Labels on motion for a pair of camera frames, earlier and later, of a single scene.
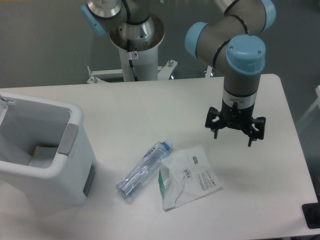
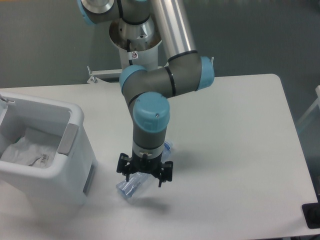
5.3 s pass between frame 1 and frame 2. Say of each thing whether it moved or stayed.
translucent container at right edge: stayed
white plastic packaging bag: moved
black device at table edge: stayed
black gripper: moved
